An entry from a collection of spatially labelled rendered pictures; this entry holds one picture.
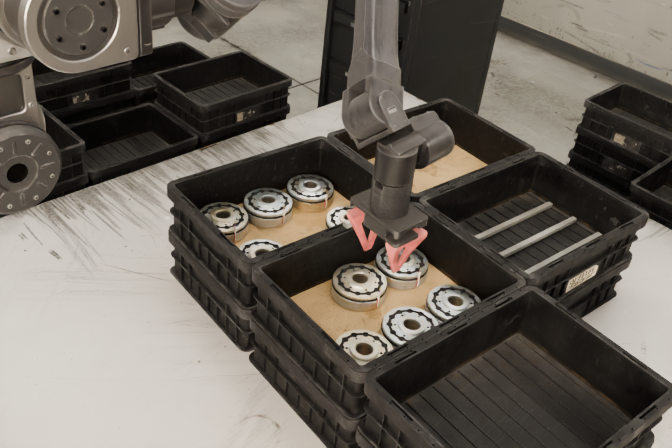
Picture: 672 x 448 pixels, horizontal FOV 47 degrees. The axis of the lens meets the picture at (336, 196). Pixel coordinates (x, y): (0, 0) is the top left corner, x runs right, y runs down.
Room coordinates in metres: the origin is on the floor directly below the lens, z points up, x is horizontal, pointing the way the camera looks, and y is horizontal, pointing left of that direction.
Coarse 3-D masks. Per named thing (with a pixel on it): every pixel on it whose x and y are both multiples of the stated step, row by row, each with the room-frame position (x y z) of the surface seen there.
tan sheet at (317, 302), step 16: (432, 272) 1.18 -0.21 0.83; (320, 288) 1.10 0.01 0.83; (416, 288) 1.13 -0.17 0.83; (432, 288) 1.14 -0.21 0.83; (304, 304) 1.05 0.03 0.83; (320, 304) 1.05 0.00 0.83; (336, 304) 1.06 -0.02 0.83; (384, 304) 1.07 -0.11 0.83; (400, 304) 1.08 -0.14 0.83; (416, 304) 1.08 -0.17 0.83; (320, 320) 1.01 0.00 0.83; (336, 320) 1.02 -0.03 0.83; (352, 320) 1.02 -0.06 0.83; (368, 320) 1.03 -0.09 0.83; (336, 336) 0.97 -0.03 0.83
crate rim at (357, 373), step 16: (448, 224) 1.21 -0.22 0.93; (320, 240) 1.11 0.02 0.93; (464, 240) 1.17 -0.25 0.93; (288, 256) 1.06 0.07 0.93; (256, 272) 1.00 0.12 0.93; (512, 272) 1.09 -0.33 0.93; (272, 288) 0.97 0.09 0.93; (512, 288) 1.04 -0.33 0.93; (288, 304) 0.93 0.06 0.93; (480, 304) 0.99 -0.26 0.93; (304, 320) 0.90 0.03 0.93; (448, 320) 0.94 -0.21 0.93; (320, 336) 0.87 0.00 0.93; (416, 336) 0.89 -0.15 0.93; (432, 336) 0.90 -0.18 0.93; (336, 352) 0.84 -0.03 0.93; (400, 352) 0.85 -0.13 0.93; (352, 368) 0.81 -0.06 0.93; (368, 368) 0.81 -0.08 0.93
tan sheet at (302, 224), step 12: (336, 192) 1.43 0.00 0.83; (240, 204) 1.34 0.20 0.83; (336, 204) 1.38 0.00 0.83; (348, 204) 1.39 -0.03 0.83; (300, 216) 1.32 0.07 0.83; (312, 216) 1.32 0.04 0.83; (324, 216) 1.33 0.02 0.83; (252, 228) 1.26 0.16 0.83; (264, 228) 1.26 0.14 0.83; (276, 228) 1.27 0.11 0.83; (288, 228) 1.27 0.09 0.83; (300, 228) 1.28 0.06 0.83; (312, 228) 1.28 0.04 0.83; (240, 240) 1.21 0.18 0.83; (276, 240) 1.23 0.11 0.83; (288, 240) 1.23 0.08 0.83
